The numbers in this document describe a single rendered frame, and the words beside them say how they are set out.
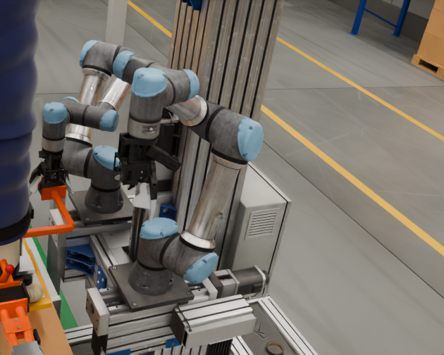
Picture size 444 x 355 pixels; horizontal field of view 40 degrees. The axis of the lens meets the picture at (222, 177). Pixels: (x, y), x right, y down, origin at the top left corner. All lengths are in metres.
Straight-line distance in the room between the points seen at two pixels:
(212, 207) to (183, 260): 0.19
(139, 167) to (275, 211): 0.94
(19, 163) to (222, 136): 0.57
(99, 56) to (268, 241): 0.96
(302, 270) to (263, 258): 1.73
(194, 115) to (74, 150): 0.71
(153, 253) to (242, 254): 0.50
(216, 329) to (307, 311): 1.76
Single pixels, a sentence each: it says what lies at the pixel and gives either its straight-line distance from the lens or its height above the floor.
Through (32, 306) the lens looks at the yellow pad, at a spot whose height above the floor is 1.07.
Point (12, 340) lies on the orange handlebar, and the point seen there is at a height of 1.19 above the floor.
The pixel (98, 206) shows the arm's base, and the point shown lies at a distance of 2.37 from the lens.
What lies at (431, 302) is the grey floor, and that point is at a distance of 4.28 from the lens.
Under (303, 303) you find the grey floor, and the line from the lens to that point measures 3.83.
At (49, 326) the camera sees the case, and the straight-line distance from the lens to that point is 2.02.
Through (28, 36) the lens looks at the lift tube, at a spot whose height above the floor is 1.86.
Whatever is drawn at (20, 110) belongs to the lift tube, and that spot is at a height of 1.67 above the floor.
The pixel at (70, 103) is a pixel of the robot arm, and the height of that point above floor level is 1.49.
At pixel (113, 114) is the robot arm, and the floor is 1.49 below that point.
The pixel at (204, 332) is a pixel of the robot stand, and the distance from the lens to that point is 2.06.
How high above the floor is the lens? 2.33
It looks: 28 degrees down
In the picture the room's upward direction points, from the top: 12 degrees clockwise
